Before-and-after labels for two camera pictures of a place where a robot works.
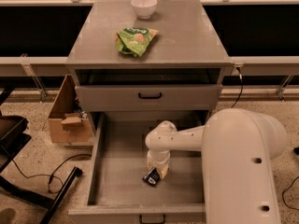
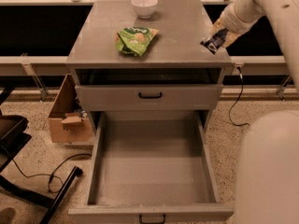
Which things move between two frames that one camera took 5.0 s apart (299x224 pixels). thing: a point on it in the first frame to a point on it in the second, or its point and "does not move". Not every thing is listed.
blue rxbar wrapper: x=152 y=177 to x=214 y=42
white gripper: x=159 y=161 to x=233 y=20
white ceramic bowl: x=145 y=7 does not move
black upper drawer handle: x=150 y=97 does not move
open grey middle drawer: x=119 y=192 does not move
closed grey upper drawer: x=149 y=97 does not move
